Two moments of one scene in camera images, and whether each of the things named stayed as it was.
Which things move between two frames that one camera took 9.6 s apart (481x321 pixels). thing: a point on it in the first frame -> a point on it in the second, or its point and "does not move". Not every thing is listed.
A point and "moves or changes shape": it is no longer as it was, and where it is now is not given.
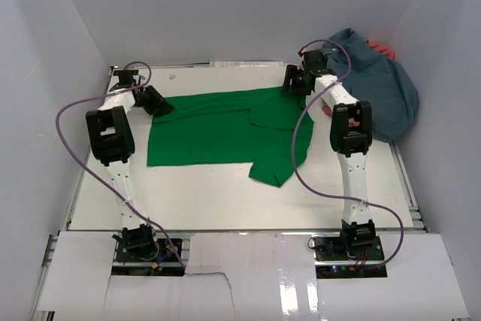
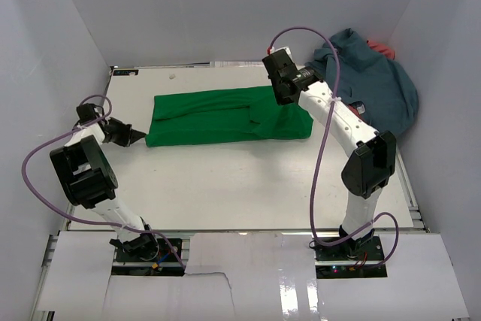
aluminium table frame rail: x=417 y=219 does not move
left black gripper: x=158 y=101 -> x=128 y=132
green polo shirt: x=243 y=125 moves or changes shape
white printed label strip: x=243 y=64 does not move
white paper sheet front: x=249 y=277 does not move
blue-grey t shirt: x=373 y=77 does not move
